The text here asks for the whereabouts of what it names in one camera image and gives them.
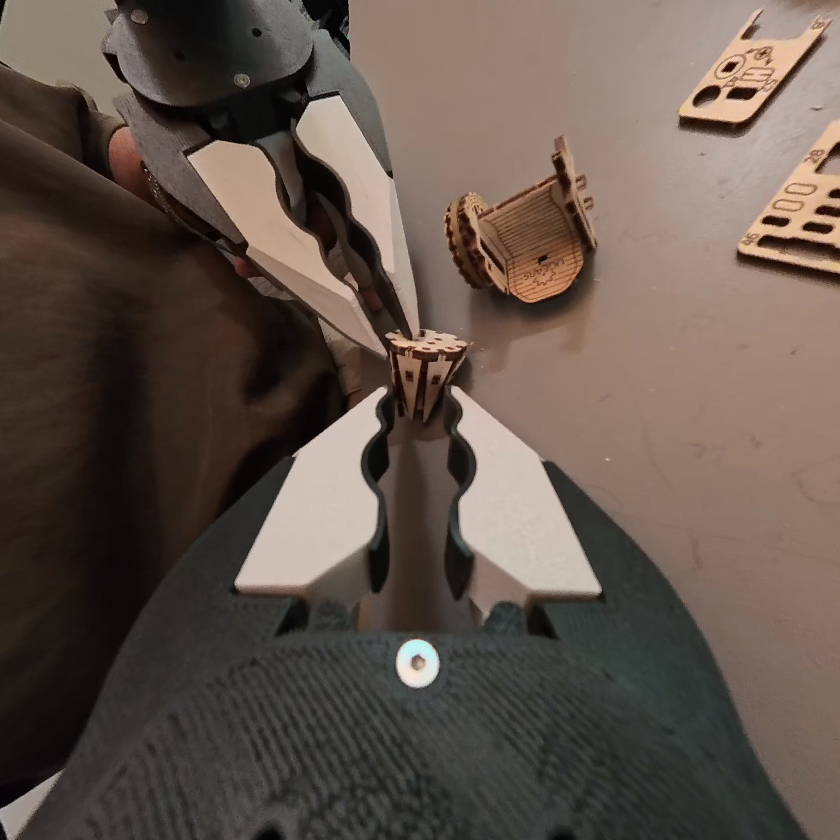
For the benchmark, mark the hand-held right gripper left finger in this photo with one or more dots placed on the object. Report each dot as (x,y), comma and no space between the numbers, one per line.
(315,518)

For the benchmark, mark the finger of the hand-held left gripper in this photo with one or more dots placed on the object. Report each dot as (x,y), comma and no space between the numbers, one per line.
(358,164)
(262,216)

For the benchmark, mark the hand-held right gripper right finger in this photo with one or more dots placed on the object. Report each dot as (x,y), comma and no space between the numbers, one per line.
(518,525)

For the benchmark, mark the small wooden cone assembly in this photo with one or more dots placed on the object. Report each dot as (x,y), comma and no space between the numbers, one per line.
(426,371)

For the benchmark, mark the person's left forearm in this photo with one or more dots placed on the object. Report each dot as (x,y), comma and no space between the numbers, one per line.
(124,157)

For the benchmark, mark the grey desk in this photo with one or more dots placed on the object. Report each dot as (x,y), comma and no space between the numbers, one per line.
(656,426)

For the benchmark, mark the wooden model boat part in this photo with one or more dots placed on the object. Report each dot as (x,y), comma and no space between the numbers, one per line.
(525,243)

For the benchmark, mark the wooden puzzle sheet oval slots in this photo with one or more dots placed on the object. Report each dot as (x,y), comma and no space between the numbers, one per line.
(797,229)

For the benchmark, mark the wooden puzzle sheet round holes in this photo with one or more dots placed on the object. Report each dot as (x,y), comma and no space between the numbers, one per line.
(774,72)

